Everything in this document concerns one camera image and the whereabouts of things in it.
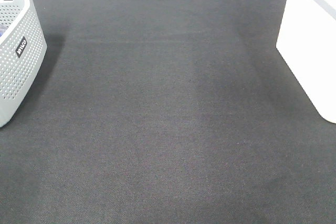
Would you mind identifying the black table mat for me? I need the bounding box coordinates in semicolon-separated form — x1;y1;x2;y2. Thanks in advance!
1;0;335;223

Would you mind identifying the white box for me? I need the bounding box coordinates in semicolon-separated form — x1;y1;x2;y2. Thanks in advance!
276;0;335;123

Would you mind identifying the grey perforated laundry basket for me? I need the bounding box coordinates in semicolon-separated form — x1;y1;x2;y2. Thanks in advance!
1;0;47;126

